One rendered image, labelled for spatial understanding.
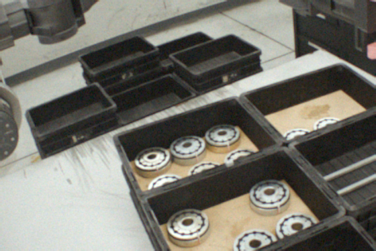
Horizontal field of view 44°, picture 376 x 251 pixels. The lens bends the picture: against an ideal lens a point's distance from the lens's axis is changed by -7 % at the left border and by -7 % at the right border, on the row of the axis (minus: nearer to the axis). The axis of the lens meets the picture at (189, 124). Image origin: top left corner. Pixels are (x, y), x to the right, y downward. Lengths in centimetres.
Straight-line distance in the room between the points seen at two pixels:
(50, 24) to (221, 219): 66
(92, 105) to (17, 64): 177
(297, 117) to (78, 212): 75
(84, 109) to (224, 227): 145
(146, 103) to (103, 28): 175
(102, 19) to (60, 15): 342
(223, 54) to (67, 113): 92
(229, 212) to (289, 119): 44
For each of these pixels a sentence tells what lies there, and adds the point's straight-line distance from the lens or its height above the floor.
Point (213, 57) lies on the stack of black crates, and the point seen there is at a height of 49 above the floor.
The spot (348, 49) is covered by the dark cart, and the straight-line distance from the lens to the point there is 280.
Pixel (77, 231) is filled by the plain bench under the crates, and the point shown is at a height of 70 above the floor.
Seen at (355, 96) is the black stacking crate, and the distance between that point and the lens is 166.
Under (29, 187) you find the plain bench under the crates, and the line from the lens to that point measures 176.
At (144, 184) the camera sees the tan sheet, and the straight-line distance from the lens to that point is 140.
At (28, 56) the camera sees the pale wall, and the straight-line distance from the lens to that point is 421.
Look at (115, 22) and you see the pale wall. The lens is 434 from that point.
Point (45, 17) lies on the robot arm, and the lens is 87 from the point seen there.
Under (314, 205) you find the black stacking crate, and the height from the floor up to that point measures 86.
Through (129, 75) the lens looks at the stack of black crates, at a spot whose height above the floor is 50.
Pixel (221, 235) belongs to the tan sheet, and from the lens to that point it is 121.
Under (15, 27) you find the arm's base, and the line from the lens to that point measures 88.
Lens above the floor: 171
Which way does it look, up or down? 33 degrees down
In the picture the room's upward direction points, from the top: 10 degrees counter-clockwise
